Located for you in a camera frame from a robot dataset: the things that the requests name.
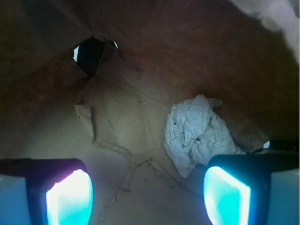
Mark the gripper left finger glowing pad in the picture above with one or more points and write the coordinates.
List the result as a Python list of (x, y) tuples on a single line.
[(45, 192)]

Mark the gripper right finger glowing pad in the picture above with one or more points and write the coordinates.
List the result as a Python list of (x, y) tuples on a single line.
[(258, 188)]

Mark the white paper ball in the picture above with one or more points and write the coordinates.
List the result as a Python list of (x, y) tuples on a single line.
[(194, 134)]

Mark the brown paper bag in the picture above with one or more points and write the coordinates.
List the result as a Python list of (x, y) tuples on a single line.
[(96, 80)]

